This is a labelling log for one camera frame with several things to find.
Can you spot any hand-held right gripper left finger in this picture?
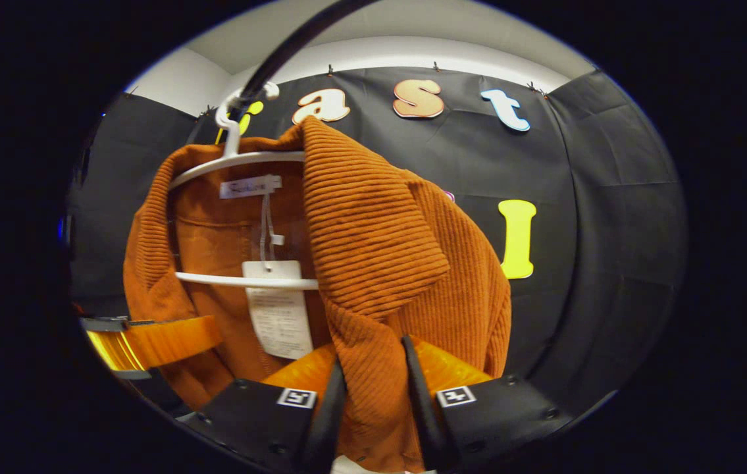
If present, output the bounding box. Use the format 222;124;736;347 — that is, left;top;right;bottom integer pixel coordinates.
179;342;349;474

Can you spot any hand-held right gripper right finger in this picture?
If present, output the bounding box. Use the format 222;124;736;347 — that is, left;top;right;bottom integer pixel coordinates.
401;334;575;473

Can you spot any orange corduroy jacket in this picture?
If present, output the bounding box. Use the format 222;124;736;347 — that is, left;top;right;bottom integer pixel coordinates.
123;117;512;473

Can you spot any white plastic hanger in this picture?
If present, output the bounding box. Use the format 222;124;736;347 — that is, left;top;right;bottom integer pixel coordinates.
168;80;321;291

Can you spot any black clothes rack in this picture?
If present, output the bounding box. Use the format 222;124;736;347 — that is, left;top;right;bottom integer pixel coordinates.
235;0;380;122

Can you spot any white paper garment tag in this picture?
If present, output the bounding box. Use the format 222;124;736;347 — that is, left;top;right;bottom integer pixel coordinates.
242;260;315;361

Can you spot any black backdrop cloth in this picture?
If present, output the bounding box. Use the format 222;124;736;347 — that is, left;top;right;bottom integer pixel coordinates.
67;66;688;422

